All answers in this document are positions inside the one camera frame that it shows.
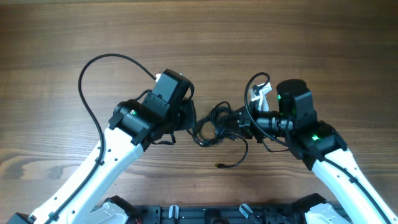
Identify thin black USB cable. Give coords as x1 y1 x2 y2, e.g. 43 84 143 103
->
216 133 249 169

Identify right camera black cable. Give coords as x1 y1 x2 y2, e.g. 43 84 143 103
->
244 72 391 224

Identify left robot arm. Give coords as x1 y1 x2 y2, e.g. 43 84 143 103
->
9 69 195 223

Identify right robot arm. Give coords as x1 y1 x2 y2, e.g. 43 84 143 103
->
220 79 397 223

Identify thick black USB cable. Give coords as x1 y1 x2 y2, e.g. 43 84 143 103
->
188 101 243 147

